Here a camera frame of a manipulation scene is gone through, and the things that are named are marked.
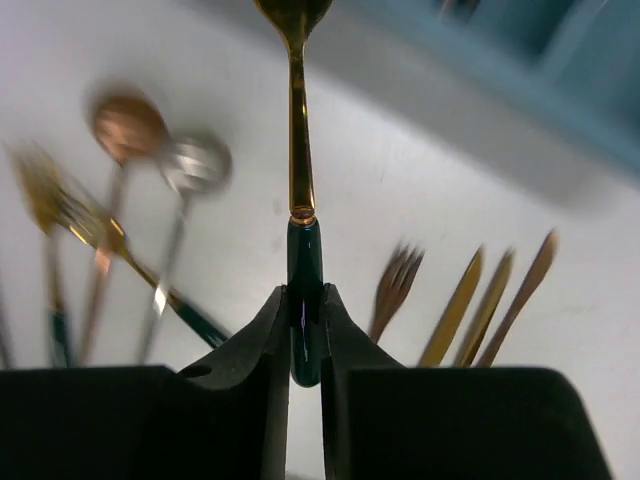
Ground copper fork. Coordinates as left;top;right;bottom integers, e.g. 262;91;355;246
368;245;425;343

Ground gold fork green handle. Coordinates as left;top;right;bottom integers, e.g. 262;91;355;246
4;145;73;368

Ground rose gold knife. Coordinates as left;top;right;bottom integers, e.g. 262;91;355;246
476;229;558;368

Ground gold fork dark handle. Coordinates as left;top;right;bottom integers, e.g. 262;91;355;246
256;0;331;388

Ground blue plastic cutlery tray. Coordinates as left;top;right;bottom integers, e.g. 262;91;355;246
209;0;640;211

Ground silver round spoon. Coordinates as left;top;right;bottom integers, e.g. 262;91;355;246
136;130;232;364

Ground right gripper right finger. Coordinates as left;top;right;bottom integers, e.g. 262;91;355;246
321;284;611;479

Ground copper round spoon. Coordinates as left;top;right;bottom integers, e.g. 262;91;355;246
78;88;167;365

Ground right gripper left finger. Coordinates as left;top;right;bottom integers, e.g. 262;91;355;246
1;287;289;479

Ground gold fork lying sideways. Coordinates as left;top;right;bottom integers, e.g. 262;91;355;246
57;184;229;349

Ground gold knife green handle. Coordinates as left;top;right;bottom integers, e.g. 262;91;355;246
453;248;515;368
417;245;485;367

